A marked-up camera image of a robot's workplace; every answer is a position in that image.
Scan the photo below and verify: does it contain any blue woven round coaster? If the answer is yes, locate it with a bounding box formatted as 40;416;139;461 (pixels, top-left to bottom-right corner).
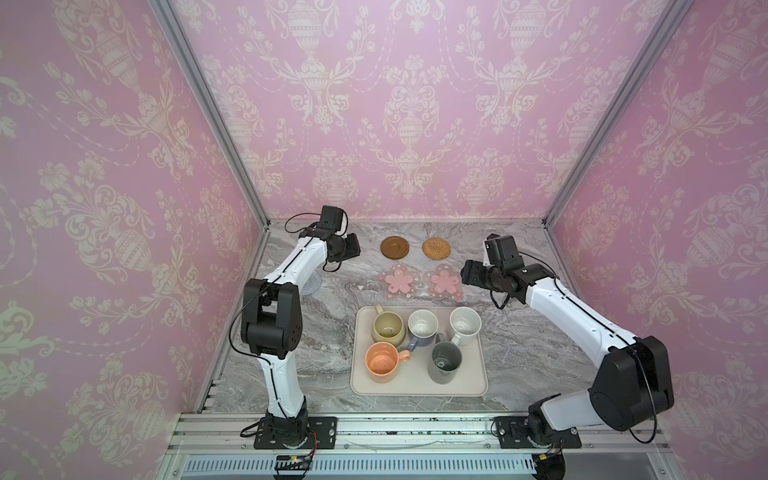
299;271;323;296

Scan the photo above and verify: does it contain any pink flower coaster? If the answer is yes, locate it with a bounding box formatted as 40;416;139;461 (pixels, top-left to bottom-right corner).
425;264;464;301
377;264;422;300

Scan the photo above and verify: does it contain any brown wooden round coaster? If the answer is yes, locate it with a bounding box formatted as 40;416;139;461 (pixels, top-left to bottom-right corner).
380;236;410;260

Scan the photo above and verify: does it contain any rattan woven round coaster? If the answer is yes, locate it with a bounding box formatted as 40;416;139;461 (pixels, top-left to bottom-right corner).
422;237;452;260

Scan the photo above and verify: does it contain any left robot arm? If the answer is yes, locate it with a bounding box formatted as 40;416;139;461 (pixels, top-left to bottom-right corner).
239;228;361;448

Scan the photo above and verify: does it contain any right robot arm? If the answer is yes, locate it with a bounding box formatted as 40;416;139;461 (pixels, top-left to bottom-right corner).
461;260;675;446

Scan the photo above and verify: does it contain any lavender white mug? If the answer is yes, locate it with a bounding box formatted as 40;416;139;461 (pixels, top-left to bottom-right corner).
398;309;439;352

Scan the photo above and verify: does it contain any yellow-green mug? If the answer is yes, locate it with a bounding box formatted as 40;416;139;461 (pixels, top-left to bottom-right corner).
371;305;406;347

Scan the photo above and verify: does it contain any grey mug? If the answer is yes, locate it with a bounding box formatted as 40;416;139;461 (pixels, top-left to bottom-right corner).
428;333;463;385

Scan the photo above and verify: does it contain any orange pink mug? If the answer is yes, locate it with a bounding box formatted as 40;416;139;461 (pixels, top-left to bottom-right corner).
364;342;411;383

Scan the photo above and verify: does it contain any beige serving tray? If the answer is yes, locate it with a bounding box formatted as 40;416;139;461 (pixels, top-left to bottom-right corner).
350;306;488;397

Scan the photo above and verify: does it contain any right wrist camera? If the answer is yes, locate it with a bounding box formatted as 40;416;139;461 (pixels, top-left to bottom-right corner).
484;234;524;272

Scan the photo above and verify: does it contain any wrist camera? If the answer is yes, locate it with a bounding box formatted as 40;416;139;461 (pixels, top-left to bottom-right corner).
484;234;524;272
318;205;347;233

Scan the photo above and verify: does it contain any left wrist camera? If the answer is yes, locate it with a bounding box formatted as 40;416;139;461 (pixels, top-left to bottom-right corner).
318;205;347;233

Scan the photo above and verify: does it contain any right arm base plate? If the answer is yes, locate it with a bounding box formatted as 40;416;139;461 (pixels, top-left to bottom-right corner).
491;416;582;450

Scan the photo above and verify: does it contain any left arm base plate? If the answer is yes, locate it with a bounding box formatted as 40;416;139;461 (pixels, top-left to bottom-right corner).
253;415;338;450

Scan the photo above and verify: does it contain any left aluminium corner post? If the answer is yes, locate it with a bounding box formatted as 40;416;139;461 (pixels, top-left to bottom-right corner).
149;0;270;230

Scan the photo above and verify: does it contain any aluminium corner post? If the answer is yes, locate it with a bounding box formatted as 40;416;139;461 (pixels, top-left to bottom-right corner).
149;0;270;230
542;0;693;231

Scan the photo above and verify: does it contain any right aluminium corner post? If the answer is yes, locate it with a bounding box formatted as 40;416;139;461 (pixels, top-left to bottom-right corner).
542;0;693;231

